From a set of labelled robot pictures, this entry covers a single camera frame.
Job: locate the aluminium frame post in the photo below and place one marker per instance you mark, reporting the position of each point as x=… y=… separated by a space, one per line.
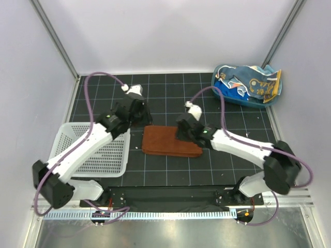
x=285 y=28
x=53 y=35

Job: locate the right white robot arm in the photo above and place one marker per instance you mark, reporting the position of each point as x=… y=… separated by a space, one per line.
x=279 y=170

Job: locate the left aluminium frame post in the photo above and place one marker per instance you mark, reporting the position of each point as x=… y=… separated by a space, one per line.
x=53 y=35

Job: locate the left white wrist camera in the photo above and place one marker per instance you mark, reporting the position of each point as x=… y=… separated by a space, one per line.
x=135 y=89

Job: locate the aluminium front rail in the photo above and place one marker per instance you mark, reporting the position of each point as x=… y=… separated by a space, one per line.
x=296 y=197

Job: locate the bright blue cloth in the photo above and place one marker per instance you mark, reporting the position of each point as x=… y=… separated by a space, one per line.
x=233 y=93

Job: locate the right aluminium frame post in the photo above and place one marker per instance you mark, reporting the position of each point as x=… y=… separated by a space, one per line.
x=285 y=28

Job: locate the blue plastic tub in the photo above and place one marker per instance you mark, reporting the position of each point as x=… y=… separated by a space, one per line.
x=243 y=102

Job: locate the white perforated plastic basket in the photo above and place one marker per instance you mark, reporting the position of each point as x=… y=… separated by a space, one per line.
x=108 y=162

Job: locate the brown towel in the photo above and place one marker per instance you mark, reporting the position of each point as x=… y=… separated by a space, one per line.
x=162 y=141

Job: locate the slotted cable duct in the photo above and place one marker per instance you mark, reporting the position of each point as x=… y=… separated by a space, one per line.
x=89 y=214

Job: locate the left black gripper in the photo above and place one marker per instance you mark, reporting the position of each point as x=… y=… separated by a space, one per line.
x=147 y=119

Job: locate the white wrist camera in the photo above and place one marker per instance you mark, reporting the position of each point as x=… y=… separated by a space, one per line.
x=135 y=89
x=194 y=110

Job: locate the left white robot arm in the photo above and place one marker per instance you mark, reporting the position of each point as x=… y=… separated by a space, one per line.
x=53 y=180

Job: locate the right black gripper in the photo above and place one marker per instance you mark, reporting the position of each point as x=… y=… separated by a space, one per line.
x=179 y=135

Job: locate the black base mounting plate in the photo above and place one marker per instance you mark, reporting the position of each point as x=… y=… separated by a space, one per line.
x=175 y=198

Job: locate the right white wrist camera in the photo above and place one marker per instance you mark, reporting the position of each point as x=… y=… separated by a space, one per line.
x=194 y=110

